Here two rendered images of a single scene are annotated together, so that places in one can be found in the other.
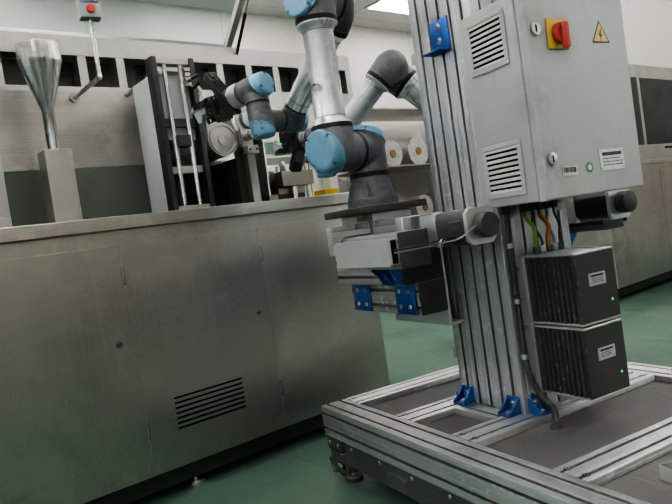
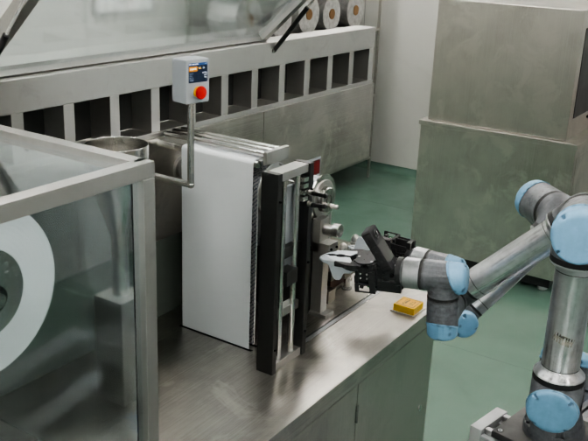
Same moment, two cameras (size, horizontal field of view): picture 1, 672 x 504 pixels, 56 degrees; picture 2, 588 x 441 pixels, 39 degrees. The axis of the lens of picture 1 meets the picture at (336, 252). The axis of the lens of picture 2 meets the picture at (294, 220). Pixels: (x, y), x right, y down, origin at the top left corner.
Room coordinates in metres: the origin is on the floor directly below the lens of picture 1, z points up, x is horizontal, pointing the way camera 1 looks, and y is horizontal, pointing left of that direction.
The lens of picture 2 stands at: (0.34, 1.09, 1.99)
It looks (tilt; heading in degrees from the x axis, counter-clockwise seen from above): 19 degrees down; 342
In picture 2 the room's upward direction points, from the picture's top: 2 degrees clockwise
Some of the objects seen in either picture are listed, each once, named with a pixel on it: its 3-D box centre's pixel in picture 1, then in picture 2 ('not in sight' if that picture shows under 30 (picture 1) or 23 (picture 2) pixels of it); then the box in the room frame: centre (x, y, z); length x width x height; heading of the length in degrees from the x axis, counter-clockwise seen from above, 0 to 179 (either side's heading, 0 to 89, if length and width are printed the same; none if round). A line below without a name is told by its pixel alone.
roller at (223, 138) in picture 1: (208, 145); not in sight; (2.57, 0.44, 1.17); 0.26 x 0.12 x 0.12; 39
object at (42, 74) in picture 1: (53, 146); not in sight; (2.18, 0.90, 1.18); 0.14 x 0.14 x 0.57
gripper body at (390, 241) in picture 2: (295, 141); (394, 251); (2.41, 0.09, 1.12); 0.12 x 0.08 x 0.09; 39
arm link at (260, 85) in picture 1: (254, 88); (444, 277); (1.96, 0.17, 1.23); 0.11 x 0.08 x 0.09; 50
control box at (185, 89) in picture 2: (88, 4); (192, 80); (2.22, 0.72, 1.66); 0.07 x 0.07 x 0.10; 30
